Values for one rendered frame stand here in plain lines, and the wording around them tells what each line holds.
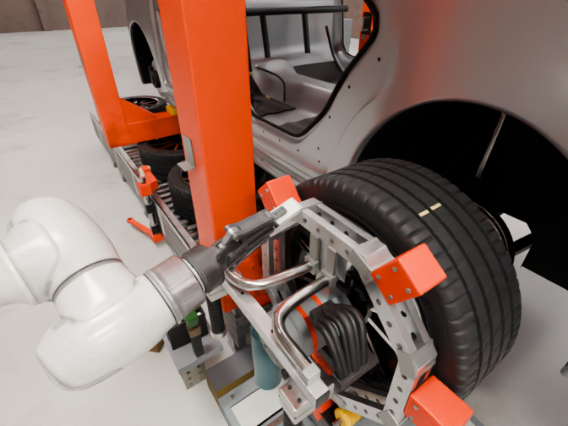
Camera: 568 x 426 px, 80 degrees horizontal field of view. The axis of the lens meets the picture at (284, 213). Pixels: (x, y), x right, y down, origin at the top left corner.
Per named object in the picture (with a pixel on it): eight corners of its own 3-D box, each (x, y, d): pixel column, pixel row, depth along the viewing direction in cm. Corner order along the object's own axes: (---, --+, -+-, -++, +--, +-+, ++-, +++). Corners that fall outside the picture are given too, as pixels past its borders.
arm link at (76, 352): (177, 315, 44) (123, 244, 48) (52, 407, 37) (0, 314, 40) (181, 335, 53) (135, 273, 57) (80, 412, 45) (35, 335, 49)
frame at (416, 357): (401, 445, 85) (465, 294, 55) (383, 463, 82) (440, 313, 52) (279, 307, 122) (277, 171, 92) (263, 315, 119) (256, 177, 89)
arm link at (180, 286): (147, 287, 55) (178, 267, 58) (179, 330, 52) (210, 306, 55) (138, 263, 48) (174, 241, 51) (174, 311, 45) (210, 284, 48)
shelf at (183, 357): (223, 350, 125) (222, 345, 124) (179, 375, 117) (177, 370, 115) (181, 281, 155) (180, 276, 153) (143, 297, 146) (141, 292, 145)
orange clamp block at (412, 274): (414, 289, 65) (449, 276, 58) (387, 307, 62) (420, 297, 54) (395, 257, 67) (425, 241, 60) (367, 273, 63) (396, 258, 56)
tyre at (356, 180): (578, 399, 70) (450, 111, 73) (524, 477, 59) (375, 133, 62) (371, 352, 128) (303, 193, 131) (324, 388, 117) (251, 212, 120)
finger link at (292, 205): (264, 216, 62) (265, 214, 62) (291, 199, 66) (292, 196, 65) (275, 227, 61) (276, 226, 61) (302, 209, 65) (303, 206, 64)
